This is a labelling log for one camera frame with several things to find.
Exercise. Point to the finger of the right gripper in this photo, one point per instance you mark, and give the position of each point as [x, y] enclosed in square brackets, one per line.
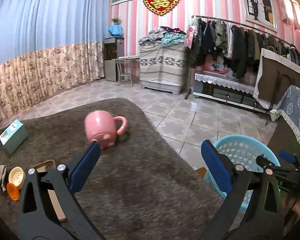
[263, 162]

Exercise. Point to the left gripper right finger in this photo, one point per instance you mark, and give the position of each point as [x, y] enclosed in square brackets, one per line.
[263, 218]

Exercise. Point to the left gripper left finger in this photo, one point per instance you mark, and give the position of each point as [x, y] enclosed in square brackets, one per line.
[37, 217]

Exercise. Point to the orange plastic lid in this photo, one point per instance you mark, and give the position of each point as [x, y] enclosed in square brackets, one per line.
[13, 192]

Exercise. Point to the cream plastic bowl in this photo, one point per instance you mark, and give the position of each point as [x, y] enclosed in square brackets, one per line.
[17, 177]

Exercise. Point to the tan phone case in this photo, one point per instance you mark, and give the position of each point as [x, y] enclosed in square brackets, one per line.
[42, 167]

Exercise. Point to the light blue laundry basket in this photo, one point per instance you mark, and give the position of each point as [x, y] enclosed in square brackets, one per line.
[244, 150]

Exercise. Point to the blue patterned cloth furniture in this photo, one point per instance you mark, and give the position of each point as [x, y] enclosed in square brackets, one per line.
[289, 108]

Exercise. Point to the teal cardboard box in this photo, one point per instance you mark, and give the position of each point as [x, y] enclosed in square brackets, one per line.
[13, 136]

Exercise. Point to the brown framed board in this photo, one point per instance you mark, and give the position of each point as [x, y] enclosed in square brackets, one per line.
[275, 75]

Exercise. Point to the grey shaggy rug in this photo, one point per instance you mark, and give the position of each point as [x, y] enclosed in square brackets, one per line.
[139, 189]

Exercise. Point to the pink pig mug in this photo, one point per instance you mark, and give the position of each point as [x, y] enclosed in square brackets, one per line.
[102, 127]

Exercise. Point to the low lace covered shelf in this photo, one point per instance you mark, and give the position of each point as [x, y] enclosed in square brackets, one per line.
[226, 90]

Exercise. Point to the clothes rack with garments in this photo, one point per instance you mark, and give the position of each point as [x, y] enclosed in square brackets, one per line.
[238, 43]

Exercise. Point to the small metal stool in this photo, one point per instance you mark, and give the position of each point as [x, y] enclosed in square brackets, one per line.
[124, 66]

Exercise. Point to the covered cabinet with clothes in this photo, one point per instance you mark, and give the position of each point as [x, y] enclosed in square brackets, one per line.
[163, 60]

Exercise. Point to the blue floral curtain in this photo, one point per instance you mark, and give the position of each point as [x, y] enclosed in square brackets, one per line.
[47, 46]

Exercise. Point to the grey water dispenser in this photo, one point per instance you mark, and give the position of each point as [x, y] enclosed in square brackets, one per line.
[114, 47]

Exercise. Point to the framed wall picture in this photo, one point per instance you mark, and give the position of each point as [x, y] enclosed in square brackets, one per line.
[262, 12]

